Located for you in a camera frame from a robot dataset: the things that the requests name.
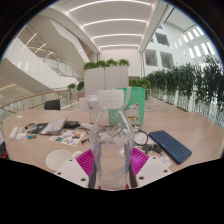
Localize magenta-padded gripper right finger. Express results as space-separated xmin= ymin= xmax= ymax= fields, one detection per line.
xmin=128 ymin=146 xmax=173 ymax=188

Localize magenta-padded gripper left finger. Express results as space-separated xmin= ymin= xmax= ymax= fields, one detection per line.
xmin=53 ymin=147 xmax=98 ymax=190

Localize clear plastic water bottle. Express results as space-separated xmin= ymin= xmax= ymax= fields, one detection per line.
xmin=88 ymin=89 xmax=135 ymax=191

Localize small white printed card box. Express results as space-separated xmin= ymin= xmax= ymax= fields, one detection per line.
xmin=159 ymin=154 xmax=173 ymax=169

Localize black power adapter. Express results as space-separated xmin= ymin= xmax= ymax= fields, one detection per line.
xmin=141 ymin=143 xmax=154 ymax=155

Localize dark blue keyboard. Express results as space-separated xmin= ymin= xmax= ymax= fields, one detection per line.
xmin=147 ymin=129 xmax=193 ymax=165

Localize colourful sticker sheet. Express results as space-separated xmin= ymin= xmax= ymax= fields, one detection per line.
xmin=48 ymin=129 xmax=87 ymax=148

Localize flat black case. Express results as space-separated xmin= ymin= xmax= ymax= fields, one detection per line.
xmin=63 ymin=120 xmax=81 ymax=130

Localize small white charger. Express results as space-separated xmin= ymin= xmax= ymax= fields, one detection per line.
xmin=79 ymin=122 xmax=94 ymax=130

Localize white booklet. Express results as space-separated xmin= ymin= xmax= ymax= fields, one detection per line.
xmin=39 ymin=116 xmax=70 ymax=136

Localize small red white box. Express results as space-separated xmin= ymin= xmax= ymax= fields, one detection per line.
xmin=24 ymin=122 xmax=38 ymax=132

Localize short white remote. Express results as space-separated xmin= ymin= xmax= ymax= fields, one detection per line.
xmin=15 ymin=132 xmax=27 ymax=141

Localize clear lidded tumbler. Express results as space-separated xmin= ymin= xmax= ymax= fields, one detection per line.
xmin=87 ymin=94 xmax=100 ymax=124

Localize long white remote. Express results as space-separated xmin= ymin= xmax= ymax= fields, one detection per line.
xmin=8 ymin=126 xmax=20 ymax=141

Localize black office chair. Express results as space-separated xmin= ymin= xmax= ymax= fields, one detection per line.
xmin=44 ymin=98 xmax=62 ymax=111

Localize green cat-print tote bag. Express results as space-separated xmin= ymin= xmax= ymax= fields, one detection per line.
xmin=108 ymin=86 xmax=147 ymax=129

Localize glass balcony railing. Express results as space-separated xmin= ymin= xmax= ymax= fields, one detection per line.
xmin=0 ymin=87 xmax=73 ymax=114

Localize white cabinet topped with plants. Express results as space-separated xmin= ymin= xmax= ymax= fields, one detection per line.
xmin=83 ymin=58 xmax=131 ymax=98

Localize row of potted trees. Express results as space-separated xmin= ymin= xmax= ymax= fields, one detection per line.
xmin=146 ymin=56 xmax=224 ymax=116

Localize ceiling light strips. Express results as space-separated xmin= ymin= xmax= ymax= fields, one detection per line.
xmin=68 ymin=0 xmax=153 ymax=49

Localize tangle of black cables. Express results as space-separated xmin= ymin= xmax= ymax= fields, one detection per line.
xmin=81 ymin=128 xmax=164 ymax=156

